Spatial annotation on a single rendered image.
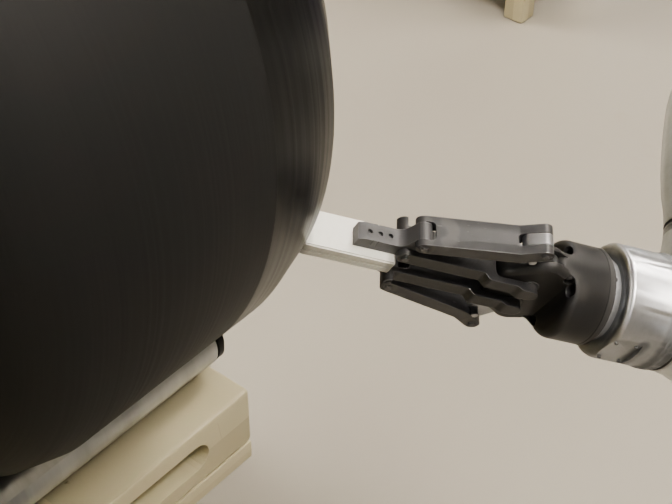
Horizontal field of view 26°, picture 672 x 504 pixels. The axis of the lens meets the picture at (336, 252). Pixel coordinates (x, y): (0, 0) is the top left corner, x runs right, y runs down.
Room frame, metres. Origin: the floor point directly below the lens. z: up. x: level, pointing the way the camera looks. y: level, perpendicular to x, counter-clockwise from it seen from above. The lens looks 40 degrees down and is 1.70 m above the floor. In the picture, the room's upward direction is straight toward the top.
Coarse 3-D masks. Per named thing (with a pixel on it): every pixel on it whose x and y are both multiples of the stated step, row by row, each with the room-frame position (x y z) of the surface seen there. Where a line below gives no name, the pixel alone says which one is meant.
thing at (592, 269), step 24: (504, 264) 0.80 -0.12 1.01; (528, 264) 0.79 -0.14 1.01; (552, 264) 0.79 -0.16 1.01; (576, 264) 0.80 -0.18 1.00; (600, 264) 0.81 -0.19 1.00; (480, 288) 0.80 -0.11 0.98; (552, 288) 0.80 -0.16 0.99; (576, 288) 0.79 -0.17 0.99; (600, 288) 0.79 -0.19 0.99; (528, 312) 0.81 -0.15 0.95; (552, 312) 0.79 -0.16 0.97; (576, 312) 0.78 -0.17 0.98; (600, 312) 0.78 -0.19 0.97; (552, 336) 0.78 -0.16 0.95; (576, 336) 0.78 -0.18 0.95
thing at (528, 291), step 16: (400, 224) 0.81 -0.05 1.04; (400, 256) 0.78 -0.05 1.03; (416, 256) 0.78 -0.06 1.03; (432, 256) 0.79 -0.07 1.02; (448, 256) 0.79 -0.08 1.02; (448, 272) 0.79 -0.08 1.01; (464, 272) 0.79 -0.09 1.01; (480, 272) 0.79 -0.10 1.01; (496, 272) 0.79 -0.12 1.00; (496, 288) 0.79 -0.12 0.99; (512, 288) 0.79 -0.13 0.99; (528, 288) 0.79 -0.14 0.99
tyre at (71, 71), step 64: (0, 0) 0.61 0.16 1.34; (64, 0) 0.63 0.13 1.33; (128, 0) 0.65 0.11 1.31; (192, 0) 0.68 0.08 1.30; (256, 0) 0.70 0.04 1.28; (320, 0) 0.75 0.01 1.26; (0, 64) 0.59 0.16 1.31; (64, 64) 0.61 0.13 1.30; (128, 64) 0.63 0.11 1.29; (192, 64) 0.66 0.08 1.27; (256, 64) 0.69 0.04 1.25; (320, 64) 0.73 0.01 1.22; (0, 128) 0.58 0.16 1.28; (64, 128) 0.59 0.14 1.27; (128, 128) 0.62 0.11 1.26; (192, 128) 0.64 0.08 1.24; (256, 128) 0.68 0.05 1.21; (320, 128) 0.72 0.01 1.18; (0, 192) 0.57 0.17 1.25; (64, 192) 0.58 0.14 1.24; (128, 192) 0.60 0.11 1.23; (192, 192) 0.63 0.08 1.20; (256, 192) 0.67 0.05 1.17; (320, 192) 0.73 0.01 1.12; (0, 256) 0.57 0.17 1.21; (64, 256) 0.57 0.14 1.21; (128, 256) 0.59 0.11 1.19; (192, 256) 0.63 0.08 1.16; (256, 256) 0.68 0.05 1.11; (0, 320) 0.57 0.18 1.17; (64, 320) 0.57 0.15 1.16; (128, 320) 0.59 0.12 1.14; (192, 320) 0.64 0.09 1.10; (0, 384) 0.57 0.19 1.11; (64, 384) 0.58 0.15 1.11; (128, 384) 0.61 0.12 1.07; (0, 448) 0.59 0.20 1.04; (64, 448) 0.61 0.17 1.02
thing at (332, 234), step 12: (324, 216) 0.80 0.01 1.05; (336, 216) 0.80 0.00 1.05; (324, 228) 0.79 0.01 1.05; (336, 228) 0.79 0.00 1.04; (348, 228) 0.80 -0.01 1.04; (312, 240) 0.78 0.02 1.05; (324, 240) 0.78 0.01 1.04; (336, 240) 0.79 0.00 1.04; (348, 240) 0.79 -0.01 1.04; (324, 252) 0.78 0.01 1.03; (336, 252) 0.78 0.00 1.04; (348, 252) 0.78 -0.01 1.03; (360, 252) 0.78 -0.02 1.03; (372, 252) 0.79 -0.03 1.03; (384, 252) 0.79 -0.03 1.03; (384, 264) 0.78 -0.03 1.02
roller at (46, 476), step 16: (208, 352) 0.81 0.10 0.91; (192, 368) 0.80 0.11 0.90; (160, 384) 0.77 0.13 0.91; (176, 384) 0.78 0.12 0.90; (144, 400) 0.76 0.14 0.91; (160, 400) 0.77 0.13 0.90; (128, 416) 0.74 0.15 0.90; (144, 416) 0.76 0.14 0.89; (112, 432) 0.73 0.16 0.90; (80, 448) 0.71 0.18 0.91; (96, 448) 0.72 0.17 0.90; (48, 464) 0.69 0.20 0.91; (64, 464) 0.70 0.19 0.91; (80, 464) 0.71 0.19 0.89; (0, 480) 0.67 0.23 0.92; (16, 480) 0.67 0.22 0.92; (32, 480) 0.68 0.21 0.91; (48, 480) 0.68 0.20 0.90; (0, 496) 0.66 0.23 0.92; (16, 496) 0.66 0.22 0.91; (32, 496) 0.67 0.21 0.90
